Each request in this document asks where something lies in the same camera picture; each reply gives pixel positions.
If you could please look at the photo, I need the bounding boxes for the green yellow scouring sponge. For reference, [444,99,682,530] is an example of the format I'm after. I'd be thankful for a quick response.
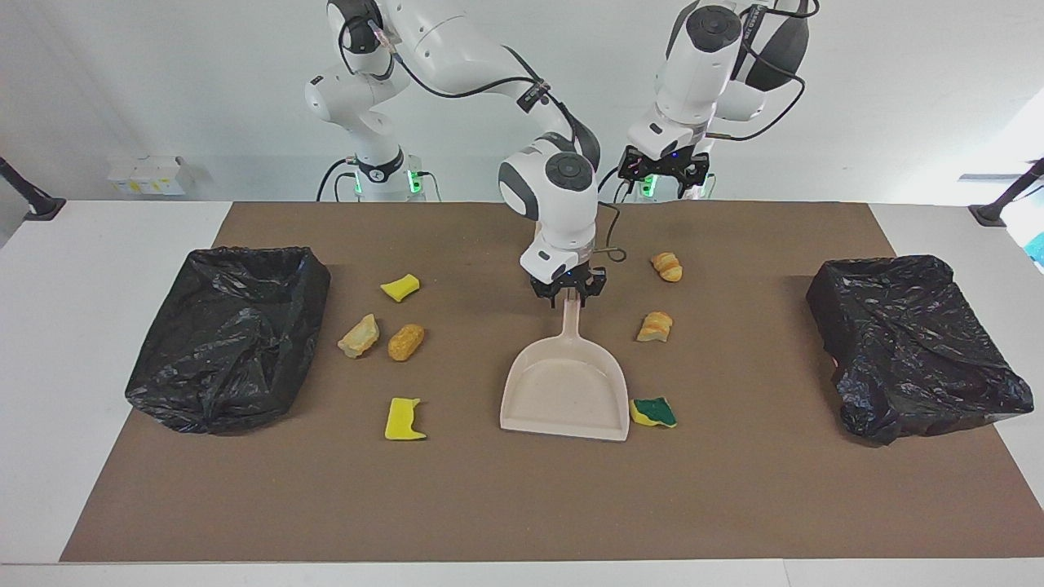
[629,396,678,430]

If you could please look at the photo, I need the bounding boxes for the black camera stand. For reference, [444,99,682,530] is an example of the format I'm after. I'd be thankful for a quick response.
[0,157,66,222]
[969,157,1044,227]

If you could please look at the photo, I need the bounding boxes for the black trash bag bin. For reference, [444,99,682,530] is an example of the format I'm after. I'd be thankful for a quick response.
[125,247,332,435]
[806,255,1035,446]

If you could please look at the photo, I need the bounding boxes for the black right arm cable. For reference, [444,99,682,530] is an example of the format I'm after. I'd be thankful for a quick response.
[338,16,629,263]

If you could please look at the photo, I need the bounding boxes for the black base power cable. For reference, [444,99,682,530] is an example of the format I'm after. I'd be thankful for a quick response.
[316,157,360,202]

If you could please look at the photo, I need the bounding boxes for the yellow notched sponge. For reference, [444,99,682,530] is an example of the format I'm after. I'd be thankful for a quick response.
[385,397,427,442]

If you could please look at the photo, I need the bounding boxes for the beige plastic dustpan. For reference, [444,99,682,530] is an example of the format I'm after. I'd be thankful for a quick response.
[499,292,630,443]

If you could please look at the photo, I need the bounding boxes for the pale yellow sponge chunk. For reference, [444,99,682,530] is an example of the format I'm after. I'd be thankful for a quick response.
[338,313,381,360]

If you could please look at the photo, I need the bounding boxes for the orange fried croquette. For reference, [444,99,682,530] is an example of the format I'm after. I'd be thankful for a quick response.
[387,324,426,362]

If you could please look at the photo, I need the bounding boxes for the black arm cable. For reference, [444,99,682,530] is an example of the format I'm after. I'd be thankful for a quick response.
[338,16,629,263]
[728,0,819,142]

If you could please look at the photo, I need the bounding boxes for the brown table mat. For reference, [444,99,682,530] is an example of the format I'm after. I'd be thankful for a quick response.
[61,201,1044,562]

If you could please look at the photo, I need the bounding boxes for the white cardboard boxes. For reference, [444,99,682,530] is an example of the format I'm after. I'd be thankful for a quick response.
[108,156,192,196]

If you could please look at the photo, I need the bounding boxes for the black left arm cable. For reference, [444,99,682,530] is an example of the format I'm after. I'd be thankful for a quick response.
[728,0,819,142]

